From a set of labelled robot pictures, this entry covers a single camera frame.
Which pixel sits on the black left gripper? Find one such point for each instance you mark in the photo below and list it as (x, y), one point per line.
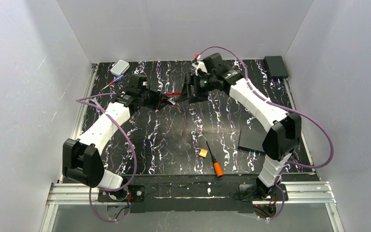
(157, 100)

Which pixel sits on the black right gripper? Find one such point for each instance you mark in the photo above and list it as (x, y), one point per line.
(190, 88)

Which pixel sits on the red cable lock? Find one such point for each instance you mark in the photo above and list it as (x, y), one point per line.
(170, 96)

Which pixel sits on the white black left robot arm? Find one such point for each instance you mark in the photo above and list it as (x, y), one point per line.
(81, 161)

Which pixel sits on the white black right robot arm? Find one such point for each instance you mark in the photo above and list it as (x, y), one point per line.
(283, 128)

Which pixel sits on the blue red pen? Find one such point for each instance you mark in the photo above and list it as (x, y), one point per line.
(116, 79)

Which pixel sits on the brass padlock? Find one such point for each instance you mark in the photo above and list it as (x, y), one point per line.
(201, 152)

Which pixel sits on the white rectangular box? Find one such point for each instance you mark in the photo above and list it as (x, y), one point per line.
(119, 68)

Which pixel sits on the small silver wrench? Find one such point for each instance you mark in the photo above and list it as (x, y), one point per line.
(94, 100)

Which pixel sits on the dark grey flat plate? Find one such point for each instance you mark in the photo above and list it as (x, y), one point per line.
(251, 140)

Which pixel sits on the black box in corner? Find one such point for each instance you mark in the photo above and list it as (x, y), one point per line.
(276, 67)

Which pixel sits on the orange handled screwdriver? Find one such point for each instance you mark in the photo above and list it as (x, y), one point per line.
(217, 168)

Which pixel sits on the aluminium frame rail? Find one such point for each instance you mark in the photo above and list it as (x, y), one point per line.
(182, 191)

